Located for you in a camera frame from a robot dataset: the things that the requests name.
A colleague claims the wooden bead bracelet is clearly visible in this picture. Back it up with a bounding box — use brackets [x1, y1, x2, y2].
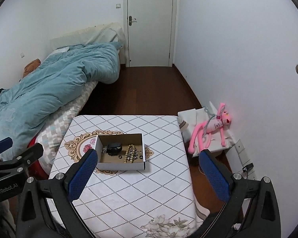
[123, 143, 137, 163]

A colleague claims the white power strip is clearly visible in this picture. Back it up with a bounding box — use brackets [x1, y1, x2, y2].
[235, 139, 257, 180]

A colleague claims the teal duvet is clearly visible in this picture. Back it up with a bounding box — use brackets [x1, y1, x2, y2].
[0, 42, 122, 161]

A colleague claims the black charger plug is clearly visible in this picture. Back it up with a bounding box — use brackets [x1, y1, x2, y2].
[242, 163, 253, 173]

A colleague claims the brown cushion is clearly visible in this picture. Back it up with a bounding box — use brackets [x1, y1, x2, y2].
[22, 59, 41, 78]

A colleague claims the black smartwatch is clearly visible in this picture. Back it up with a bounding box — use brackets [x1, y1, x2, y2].
[106, 142, 122, 156]

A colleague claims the white patterned tablecloth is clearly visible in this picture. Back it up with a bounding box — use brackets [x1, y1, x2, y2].
[50, 115, 210, 237]

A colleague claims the pink panther plush toy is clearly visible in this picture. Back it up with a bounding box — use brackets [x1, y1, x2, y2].
[188, 103, 232, 155]

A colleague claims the white cardboard box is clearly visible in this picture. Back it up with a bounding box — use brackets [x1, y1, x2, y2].
[94, 133, 146, 171]

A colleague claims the grey clothes hanger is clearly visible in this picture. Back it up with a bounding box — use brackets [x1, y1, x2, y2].
[202, 107, 218, 138]

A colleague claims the white door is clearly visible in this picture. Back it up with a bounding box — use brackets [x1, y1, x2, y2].
[124, 0, 176, 67]

